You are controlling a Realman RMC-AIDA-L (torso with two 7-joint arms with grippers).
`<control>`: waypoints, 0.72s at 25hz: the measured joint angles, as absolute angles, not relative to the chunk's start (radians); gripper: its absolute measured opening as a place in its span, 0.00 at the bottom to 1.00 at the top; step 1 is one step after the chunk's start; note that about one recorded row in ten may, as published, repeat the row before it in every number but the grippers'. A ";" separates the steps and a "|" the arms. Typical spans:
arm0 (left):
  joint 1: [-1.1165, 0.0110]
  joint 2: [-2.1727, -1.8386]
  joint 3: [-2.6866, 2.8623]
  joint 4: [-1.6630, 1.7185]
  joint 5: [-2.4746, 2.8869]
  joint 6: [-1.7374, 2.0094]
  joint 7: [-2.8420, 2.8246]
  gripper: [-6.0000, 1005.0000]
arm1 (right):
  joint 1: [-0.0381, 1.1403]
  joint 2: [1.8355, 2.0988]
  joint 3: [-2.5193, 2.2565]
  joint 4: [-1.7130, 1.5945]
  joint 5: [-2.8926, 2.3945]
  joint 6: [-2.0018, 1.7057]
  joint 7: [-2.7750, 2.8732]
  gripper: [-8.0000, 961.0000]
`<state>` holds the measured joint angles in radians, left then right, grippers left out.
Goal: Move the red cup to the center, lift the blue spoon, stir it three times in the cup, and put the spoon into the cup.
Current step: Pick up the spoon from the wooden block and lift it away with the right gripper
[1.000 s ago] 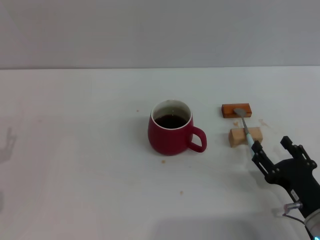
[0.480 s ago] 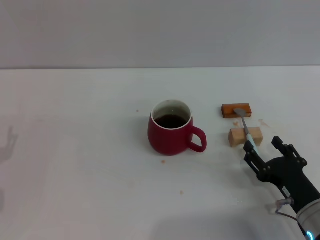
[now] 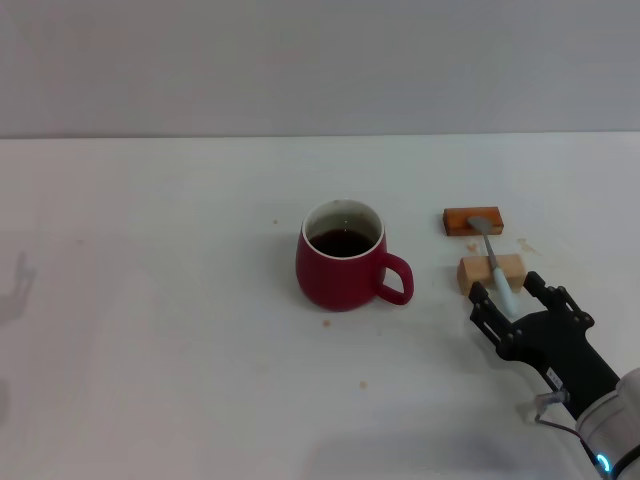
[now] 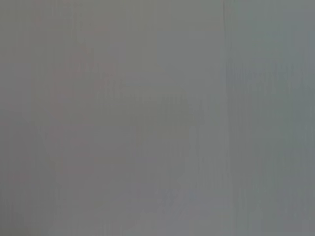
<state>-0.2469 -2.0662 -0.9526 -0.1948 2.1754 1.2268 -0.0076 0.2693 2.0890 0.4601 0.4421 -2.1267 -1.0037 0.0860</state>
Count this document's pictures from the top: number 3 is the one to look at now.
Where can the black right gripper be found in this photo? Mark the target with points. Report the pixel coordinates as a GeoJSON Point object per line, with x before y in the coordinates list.
{"type": "Point", "coordinates": [560, 350]}

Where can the red ceramic cup with coffee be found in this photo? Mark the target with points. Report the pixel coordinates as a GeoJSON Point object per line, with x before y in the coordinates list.
{"type": "Point", "coordinates": [335, 285]}

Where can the light wooden block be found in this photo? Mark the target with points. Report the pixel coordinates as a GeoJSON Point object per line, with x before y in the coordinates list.
{"type": "Point", "coordinates": [475, 275]}

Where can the orange brown wooden block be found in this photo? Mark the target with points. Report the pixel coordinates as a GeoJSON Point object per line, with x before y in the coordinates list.
{"type": "Point", "coordinates": [455, 222]}

